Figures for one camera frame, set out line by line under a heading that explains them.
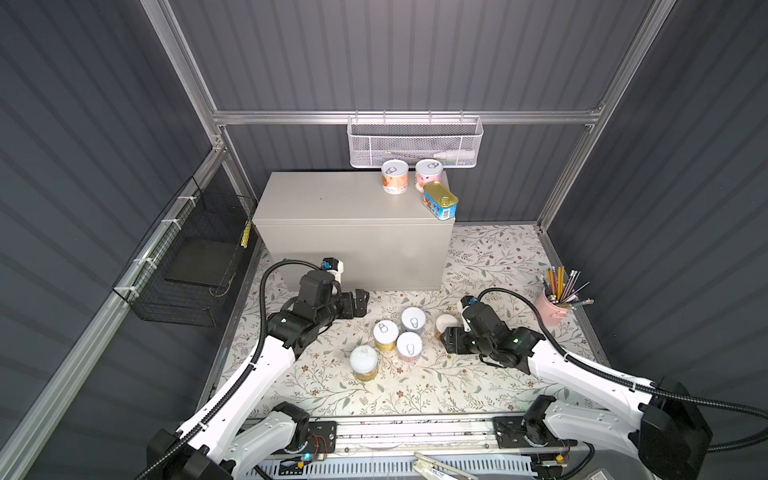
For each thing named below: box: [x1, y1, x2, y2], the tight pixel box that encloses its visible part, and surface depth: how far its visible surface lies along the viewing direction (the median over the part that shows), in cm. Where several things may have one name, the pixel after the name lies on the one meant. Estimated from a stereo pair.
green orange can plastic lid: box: [350, 345, 379, 382], surface depth 80 cm
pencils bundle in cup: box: [541, 266, 595, 309], surface depth 90 cm
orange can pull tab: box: [381, 159, 409, 195], surface depth 81 cm
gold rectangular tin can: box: [422, 181, 459, 221], surface depth 75 cm
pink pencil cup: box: [534, 288, 570, 327], surface depth 88 cm
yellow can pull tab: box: [373, 320, 399, 352], surface depth 88 cm
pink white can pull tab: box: [414, 159, 443, 193], surface depth 80 cm
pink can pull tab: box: [396, 331, 423, 363], surface depth 85 cm
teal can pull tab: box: [401, 306, 426, 330], surface depth 91 cm
